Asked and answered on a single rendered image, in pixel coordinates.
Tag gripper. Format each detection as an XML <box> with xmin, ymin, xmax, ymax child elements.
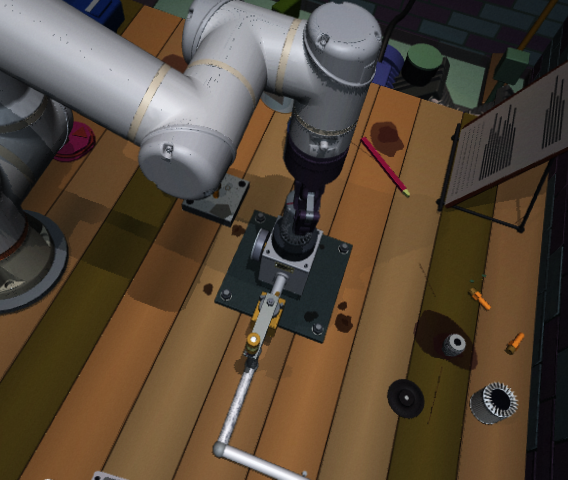
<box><xmin>283</xmin><ymin>133</ymin><xmax>349</xmax><ymax>240</ymax></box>

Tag black range knob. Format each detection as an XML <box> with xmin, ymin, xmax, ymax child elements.
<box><xmin>270</xmin><ymin>214</ymin><xmax>316</xmax><ymax>257</ymax></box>

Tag grey regulator body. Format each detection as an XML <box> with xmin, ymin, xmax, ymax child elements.
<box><xmin>250</xmin><ymin>225</ymin><xmax>323</xmax><ymax>289</ymax></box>

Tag grey parking block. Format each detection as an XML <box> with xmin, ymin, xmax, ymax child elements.
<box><xmin>181</xmin><ymin>174</ymin><xmax>252</xmax><ymax>227</ymax></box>

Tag yellow valve body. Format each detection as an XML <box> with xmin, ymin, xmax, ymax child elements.
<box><xmin>252</xmin><ymin>291</ymin><xmax>285</xmax><ymax>333</ymax></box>

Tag grey valve lever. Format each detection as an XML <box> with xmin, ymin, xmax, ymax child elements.
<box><xmin>245</xmin><ymin>294</ymin><xmax>286</xmax><ymax>354</ymax></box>

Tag round grey pressure gauge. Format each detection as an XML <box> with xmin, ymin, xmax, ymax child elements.
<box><xmin>250</xmin><ymin>228</ymin><xmax>269</xmax><ymax>262</ymax></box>

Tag red pencil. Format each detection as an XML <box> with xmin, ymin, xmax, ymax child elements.
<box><xmin>360</xmin><ymin>135</ymin><xmax>412</xmax><ymax>199</ymax></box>

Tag blue drum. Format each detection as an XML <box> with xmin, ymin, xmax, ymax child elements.
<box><xmin>379</xmin><ymin>43</ymin><xmax>406</xmax><ymax>87</ymax></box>

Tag black and green motor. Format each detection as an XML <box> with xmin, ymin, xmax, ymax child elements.
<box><xmin>401</xmin><ymin>41</ymin><xmax>451</xmax><ymax>99</ymax></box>

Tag small grey knurled cylinder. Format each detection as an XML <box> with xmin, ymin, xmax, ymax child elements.
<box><xmin>442</xmin><ymin>333</ymin><xmax>467</xmax><ymax>360</ymax></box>

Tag grey bent pipe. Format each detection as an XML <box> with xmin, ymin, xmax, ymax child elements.
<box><xmin>212</xmin><ymin>272</ymin><xmax>311</xmax><ymax>480</ymax></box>

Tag black disc wheel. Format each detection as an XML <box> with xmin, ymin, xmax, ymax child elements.
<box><xmin>386</xmin><ymin>378</ymin><xmax>426</xmax><ymax>421</ymax></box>

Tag clipboard on black stand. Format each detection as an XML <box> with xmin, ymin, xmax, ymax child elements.
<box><xmin>435</xmin><ymin>36</ymin><xmax>568</xmax><ymax>234</ymax></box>

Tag magenta round tin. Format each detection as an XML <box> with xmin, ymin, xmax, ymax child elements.
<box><xmin>52</xmin><ymin>120</ymin><xmax>96</xmax><ymax>163</ymax></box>

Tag green box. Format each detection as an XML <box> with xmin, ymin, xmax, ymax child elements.
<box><xmin>494</xmin><ymin>46</ymin><xmax>531</xmax><ymax>82</ymax></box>

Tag grey ribbed filter cylinder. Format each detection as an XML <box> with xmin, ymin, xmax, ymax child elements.
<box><xmin>469</xmin><ymin>381</ymin><xmax>520</xmax><ymax>426</ymax></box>

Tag blue bin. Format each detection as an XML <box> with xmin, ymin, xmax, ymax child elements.
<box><xmin>85</xmin><ymin>0</ymin><xmax>131</xmax><ymax>32</ymax></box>

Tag dark regulator base plate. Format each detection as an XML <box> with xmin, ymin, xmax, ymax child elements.
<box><xmin>213</xmin><ymin>209</ymin><xmax>355</xmax><ymax>347</ymax></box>

